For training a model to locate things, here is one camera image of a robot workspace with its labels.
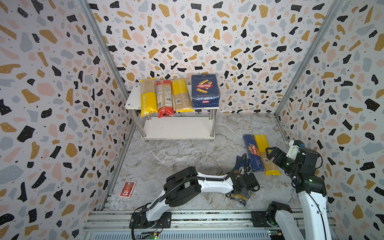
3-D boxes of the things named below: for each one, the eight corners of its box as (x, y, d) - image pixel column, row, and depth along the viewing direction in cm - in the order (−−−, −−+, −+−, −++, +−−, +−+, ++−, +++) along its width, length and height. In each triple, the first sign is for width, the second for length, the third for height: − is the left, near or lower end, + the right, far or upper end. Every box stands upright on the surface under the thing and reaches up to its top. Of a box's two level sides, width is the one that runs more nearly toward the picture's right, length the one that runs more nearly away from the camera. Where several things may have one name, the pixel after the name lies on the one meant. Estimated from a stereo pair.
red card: (120, 196, 83) (119, 195, 81) (127, 181, 88) (126, 180, 87) (130, 197, 83) (128, 196, 81) (136, 182, 88) (135, 181, 86)
